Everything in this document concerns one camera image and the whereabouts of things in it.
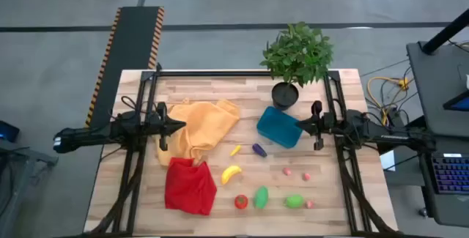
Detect green leafy plant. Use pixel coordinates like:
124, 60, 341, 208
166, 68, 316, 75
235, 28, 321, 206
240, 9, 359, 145
259, 21, 334, 88

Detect white paper sheet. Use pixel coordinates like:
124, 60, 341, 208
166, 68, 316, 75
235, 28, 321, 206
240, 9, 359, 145
379, 149, 396, 172

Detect blue-screen tablet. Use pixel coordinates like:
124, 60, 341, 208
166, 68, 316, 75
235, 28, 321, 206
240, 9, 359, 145
442, 90, 469, 113

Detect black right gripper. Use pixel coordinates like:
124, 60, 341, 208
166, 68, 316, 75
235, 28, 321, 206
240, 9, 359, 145
295, 100, 336, 151

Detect red toy tomato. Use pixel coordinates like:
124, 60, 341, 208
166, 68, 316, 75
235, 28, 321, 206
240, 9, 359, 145
234, 194, 249, 210

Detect red cloth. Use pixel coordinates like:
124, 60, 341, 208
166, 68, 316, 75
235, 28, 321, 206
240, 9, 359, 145
164, 157, 218, 216

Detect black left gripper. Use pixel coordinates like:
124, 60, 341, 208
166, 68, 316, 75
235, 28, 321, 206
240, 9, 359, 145
144, 101, 187, 152

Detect black device with blue screen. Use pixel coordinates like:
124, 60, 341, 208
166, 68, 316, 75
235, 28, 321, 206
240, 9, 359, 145
0, 120, 21, 144

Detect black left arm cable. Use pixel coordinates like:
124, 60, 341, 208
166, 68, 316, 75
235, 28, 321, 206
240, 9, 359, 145
119, 95, 148, 115

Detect black plant pot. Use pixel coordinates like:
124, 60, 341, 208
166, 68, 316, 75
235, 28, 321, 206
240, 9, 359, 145
271, 81, 300, 111

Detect black pole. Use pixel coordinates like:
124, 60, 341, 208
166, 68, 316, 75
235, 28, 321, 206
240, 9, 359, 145
421, 9, 469, 55

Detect green ribbed toy vegetable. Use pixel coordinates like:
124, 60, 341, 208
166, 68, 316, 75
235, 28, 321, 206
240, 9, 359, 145
253, 185, 270, 210

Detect purple toy eggplant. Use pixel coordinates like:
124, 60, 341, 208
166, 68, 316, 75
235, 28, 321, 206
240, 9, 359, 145
251, 143, 268, 158

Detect grey cart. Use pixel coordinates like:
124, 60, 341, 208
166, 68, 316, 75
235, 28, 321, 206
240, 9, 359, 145
0, 145, 59, 238

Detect yellow toy banana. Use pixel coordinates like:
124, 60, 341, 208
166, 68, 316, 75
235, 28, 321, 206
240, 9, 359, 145
221, 165, 243, 186

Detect black hazard-striped ramp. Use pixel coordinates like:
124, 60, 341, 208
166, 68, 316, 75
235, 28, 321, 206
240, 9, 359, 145
84, 6, 165, 128

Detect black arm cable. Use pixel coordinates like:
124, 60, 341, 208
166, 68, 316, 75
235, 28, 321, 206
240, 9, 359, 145
119, 95, 148, 115
330, 97, 348, 115

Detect blue plastic container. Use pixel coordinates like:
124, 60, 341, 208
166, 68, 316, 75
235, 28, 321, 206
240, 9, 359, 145
256, 105, 304, 149

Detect backlit computer keyboard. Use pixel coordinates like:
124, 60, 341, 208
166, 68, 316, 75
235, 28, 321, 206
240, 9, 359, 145
431, 155, 469, 195

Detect black desk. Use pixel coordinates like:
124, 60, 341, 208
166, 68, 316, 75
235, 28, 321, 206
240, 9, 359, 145
417, 135, 469, 228

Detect grey desk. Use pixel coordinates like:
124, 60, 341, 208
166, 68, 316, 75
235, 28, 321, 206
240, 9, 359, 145
405, 41, 469, 138

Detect yellow floor cable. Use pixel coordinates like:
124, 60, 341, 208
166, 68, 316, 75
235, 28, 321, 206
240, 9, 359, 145
366, 76, 410, 127

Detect round green toy fruit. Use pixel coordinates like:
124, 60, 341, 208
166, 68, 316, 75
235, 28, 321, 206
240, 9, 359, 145
284, 193, 305, 209

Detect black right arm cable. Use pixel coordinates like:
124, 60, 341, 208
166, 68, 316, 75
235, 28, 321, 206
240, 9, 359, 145
330, 97, 348, 115

